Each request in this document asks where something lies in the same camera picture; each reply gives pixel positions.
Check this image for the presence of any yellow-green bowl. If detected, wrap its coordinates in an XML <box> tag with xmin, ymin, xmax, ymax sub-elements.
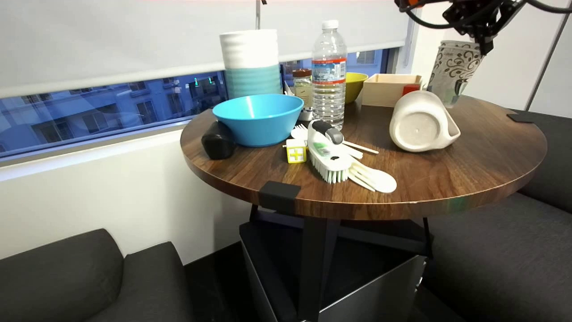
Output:
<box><xmin>345</xmin><ymin>72</ymin><xmax>369</xmax><ymax>104</ymax></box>

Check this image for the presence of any black rounded object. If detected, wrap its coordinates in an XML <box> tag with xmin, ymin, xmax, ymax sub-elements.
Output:
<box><xmin>201</xmin><ymin>121</ymin><xmax>237</xmax><ymax>161</ymax></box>

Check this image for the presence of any white plastic spoon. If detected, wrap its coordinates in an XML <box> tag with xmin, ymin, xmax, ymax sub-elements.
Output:
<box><xmin>352</xmin><ymin>161</ymin><xmax>398</xmax><ymax>194</ymax></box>

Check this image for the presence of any blue plastic bowl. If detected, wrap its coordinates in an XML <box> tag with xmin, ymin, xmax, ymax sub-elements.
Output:
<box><xmin>212</xmin><ymin>93</ymin><xmax>305</xmax><ymax>148</ymax></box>

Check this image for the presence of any grey sofa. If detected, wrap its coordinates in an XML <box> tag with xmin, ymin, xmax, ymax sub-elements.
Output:
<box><xmin>422</xmin><ymin>110</ymin><xmax>572</xmax><ymax>322</ymax></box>
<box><xmin>0</xmin><ymin>228</ymin><xmax>193</xmax><ymax>322</ymax></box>

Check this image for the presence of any white and teal ribbed canister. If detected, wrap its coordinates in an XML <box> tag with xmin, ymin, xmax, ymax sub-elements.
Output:
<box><xmin>219</xmin><ymin>29</ymin><xmax>282</xmax><ymax>99</ymax></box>

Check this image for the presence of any window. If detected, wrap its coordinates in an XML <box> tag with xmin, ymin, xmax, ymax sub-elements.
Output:
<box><xmin>0</xmin><ymin>48</ymin><xmax>390</xmax><ymax>158</ymax></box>

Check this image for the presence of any white ceramic pitcher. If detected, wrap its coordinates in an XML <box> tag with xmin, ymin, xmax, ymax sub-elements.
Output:
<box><xmin>389</xmin><ymin>90</ymin><xmax>461</xmax><ymax>153</ymax></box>

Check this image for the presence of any wooden stir stick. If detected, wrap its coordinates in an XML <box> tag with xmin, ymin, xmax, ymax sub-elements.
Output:
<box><xmin>342</xmin><ymin>140</ymin><xmax>380</xmax><ymax>155</ymax></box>

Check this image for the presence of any patterned paper cup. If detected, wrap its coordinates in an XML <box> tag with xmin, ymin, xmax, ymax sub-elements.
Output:
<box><xmin>427</xmin><ymin>40</ymin><xmax>484</xmax><ymax>108</ymax></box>

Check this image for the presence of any yellow and white cube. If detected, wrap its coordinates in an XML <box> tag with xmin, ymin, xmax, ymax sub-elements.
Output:
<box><xmin>283</xmin><ymin>139</ymin><xmax>308</xmax><ymax>164</ymax></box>

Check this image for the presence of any light wooden box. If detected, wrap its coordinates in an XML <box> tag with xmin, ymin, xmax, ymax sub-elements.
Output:
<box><xmin>361</xmin><ymin>74</ymin><xmax>423</xmax><ymax>108</ymax></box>

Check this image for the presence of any white roller blind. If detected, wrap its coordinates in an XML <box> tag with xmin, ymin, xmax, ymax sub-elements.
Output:
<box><xmin>0</xmin><ymin>0</ymin><xmax>410</xmax><ymax>99</ymax></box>

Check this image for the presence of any spice jar with brown lid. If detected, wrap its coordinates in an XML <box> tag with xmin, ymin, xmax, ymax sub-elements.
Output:
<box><xmin>292</xmin><ymin>68</ymin><xmax>313</xmax><ymax>110</ymax></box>

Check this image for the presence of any white plastic fork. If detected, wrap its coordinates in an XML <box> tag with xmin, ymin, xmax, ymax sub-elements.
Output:
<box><xmin>290</xmin><ymin>124</ymin><xmax>364</xmax><ymax>160</ymax></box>
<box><xmin>347</xmin><ymin>170</ymin><xmax>377</xmax><ymax>192</ymax></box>

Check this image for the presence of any clear plastic water bottle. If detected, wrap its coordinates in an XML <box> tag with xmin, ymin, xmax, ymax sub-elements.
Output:
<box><xmin>311</xmin><ymin>20</ymin><xmax>348</xmax><ymax>131</ymax></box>

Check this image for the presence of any white dish brush grey handle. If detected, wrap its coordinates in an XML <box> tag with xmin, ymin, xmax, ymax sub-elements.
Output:
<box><xmin>307</xmin><ymin>119</ymin><xmax>354</xmax><ymax>184</ymax></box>

